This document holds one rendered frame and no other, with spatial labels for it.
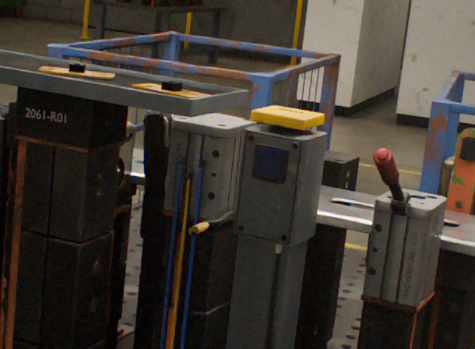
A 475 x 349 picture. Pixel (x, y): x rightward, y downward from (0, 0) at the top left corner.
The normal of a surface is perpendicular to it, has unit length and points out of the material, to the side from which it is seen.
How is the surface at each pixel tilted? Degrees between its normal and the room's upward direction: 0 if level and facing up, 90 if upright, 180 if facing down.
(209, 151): 90
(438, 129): 90
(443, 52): 90
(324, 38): 90
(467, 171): 78
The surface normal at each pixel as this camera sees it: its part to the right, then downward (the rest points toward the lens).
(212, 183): -0.41, 0.15
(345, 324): 0.11, -0.97
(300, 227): 0.90, 0.18
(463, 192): -0.38, -0.07
